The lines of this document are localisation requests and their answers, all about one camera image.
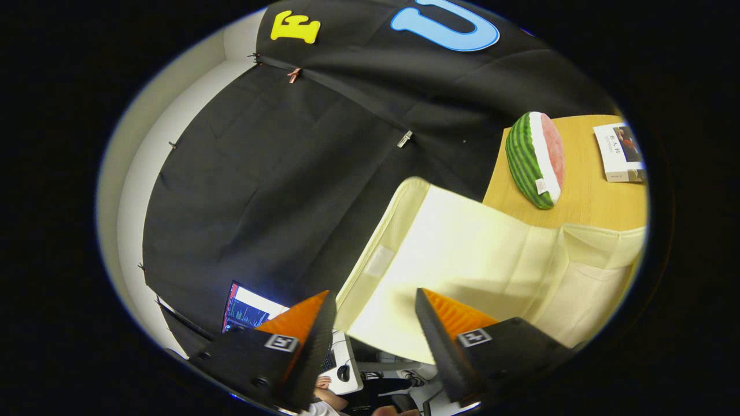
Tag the white office desk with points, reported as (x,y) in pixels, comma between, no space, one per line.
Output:
(351,352)

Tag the silver cloth clip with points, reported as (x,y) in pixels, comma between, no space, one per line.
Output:
(404,138)

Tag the cream fabric storage box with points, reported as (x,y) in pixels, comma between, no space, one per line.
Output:
(462,260)

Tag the watermelon slice plush toy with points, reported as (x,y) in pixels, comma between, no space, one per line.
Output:
(532,159)

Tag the white portrait cover book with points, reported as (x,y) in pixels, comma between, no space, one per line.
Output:
(615,153)

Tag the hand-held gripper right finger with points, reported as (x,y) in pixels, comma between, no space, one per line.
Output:
(439,346)

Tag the black backdrop cloth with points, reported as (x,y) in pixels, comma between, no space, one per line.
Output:
(277,173)

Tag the black computer mouse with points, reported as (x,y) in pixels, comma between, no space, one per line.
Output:
(343,373)

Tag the pink cloth clip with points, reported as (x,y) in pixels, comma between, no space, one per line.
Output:
(294,75)

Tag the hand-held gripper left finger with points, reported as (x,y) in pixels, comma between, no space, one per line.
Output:
(318,346)

